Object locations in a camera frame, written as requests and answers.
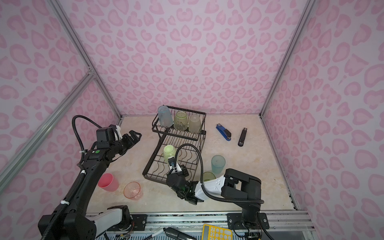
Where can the teal cup near right arm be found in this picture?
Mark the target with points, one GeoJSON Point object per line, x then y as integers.
{"type": "Point", "coordinates": [218, 163]}

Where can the light green transparent cup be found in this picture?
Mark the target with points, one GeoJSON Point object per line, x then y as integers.
{"type": "Point", "coordinates": [181, 121]}

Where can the black marker pen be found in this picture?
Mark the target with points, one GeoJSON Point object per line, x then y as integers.
{"type": "Point", "coordinates": [171, 233]}

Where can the white mug green handle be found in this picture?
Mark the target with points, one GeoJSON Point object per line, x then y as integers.
{"type": "Point", "coordinates": [169, 152]}

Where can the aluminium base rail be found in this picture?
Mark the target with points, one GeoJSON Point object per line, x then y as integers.
{"type": "Point", "coordinates": [281, 225]}

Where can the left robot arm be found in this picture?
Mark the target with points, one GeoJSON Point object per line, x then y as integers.
{"type": "Point", "coordinates": [68, 221]}

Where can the pink transparent cup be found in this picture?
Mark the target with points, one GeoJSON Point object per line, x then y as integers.
{"type": "Point", "coordinates": [133, 191]}

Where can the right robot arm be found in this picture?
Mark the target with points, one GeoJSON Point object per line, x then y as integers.
{"type": "Point", "coordinates": [233, 187]}

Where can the bright green transparent cup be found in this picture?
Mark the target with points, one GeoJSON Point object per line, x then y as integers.
{"type": "Point", "coordinates": [208, 176]}

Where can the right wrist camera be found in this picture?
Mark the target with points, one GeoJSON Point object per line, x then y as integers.
{"type": "Point", "coordinates": [174, 166]}

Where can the blue stapler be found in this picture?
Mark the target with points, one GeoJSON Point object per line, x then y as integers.
{"type": "Point", "coordinates": [224, 132]}

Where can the teal textured plastic cup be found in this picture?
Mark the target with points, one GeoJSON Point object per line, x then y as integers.
{"type": "Point", "coordinates": [165, 117]}

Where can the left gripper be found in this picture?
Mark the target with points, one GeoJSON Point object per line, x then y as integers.
{"type": "Point", "coordinates": [129, 142]}

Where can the solid pink plastic cup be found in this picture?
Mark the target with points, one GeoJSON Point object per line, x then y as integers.
{"type": "Point", "coordinates": [108, 182]}

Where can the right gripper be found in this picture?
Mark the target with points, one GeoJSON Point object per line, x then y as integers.
{"type": "Point", "coordinates": [184, 171]}

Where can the black wire dish rack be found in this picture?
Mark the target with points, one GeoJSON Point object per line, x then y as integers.
{"type": "Point", "coordinates": [156, 169]}

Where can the yellow calculator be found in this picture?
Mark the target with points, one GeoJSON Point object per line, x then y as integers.
{"type": "Point", "coordinates": [216, 233]}

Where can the pale green frosted cup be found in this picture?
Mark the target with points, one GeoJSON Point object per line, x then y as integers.
{"type": "Point", "coordinates": [194, 124]}

